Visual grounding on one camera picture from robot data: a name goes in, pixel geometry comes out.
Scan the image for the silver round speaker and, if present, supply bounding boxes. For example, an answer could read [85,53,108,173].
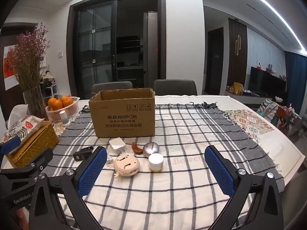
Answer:
[143,142,160,157]

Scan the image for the patterned floral mat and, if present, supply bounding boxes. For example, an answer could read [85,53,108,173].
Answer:
[225,110,273,139]

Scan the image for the white cylinder wooden base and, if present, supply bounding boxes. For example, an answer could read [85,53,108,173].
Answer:
[148,153,164,172]

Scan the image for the small white cup lamp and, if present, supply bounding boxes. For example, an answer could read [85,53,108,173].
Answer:
[59,110,70,126]

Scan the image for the orange fruit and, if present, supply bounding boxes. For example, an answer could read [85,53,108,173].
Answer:
[48,98,63,111]
[60,96,73,108]

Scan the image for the black glass sliding door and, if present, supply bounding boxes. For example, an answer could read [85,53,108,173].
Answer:
[67,1,118,99]

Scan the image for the blue curtain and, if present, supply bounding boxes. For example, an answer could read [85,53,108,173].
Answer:
[285,51,306,114]

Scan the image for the dried purple flowers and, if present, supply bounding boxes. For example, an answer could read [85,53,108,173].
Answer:
[12,24,50,92]

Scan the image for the grey chair left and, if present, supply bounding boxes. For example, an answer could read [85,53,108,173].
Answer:
[91,81,133,95]

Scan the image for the brown leather piece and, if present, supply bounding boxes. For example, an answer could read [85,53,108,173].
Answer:
[131,142,143,155]

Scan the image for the black bike light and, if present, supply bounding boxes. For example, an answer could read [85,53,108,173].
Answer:
[73,146,94,161]

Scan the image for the white power adapter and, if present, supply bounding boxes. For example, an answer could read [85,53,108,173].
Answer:
[109,138,126,155]

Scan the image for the silver refrigerator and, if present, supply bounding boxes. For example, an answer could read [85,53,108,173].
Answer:
[143,11,158,88]

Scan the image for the brown cardboard box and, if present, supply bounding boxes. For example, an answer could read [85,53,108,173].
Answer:
[89,88,156,138]

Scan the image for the plaid grey white cloth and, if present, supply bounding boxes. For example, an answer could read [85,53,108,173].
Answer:
[40,101,286,230]

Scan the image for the grey chair right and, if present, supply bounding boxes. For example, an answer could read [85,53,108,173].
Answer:
[153,80,197,96]

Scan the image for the glass vase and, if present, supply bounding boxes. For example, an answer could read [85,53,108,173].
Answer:
[23,86,48,120]

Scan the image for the tissue pack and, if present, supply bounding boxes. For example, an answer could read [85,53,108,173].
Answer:
[2,104,44,147]

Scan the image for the white fruit basket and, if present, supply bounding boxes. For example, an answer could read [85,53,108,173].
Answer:
[46,96,80,122]

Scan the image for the grey chair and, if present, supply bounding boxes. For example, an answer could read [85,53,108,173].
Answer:
[91,81,133,95]
[153,80,197,96]

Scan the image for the woven tissue box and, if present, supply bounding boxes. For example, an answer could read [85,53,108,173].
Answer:
[6,121,59,168]

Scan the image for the beige round cable reel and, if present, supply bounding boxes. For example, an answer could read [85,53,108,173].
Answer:
[113,154,140,177]

